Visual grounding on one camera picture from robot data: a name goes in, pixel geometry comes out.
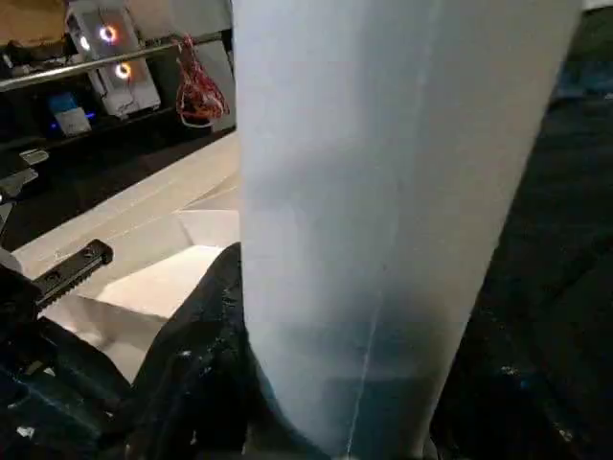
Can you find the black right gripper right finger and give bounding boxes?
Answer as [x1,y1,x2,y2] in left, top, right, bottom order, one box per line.
[428,286,613,460]

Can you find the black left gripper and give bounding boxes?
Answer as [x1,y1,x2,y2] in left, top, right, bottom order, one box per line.
[0,238,131,460]

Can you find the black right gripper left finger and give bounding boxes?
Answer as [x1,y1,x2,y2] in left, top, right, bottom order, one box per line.
[119,241,331,460]

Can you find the white plastic table top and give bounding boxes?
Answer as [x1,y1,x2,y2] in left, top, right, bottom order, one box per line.
[11,131,243,382]

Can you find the white plastic table leg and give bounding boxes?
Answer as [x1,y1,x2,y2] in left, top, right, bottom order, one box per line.
[231,0,584,460]

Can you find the red clothes hangers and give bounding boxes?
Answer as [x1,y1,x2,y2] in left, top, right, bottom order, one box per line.
[175,32,232,129]

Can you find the white box with blue light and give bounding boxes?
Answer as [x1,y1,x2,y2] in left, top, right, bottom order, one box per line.
[46,91,93,136]

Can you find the white computer case ring lights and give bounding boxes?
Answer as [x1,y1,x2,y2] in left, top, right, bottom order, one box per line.
[64,0,163,119]

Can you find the metal clothes rail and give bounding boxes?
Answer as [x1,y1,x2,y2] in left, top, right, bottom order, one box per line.
[0,29,236,93]

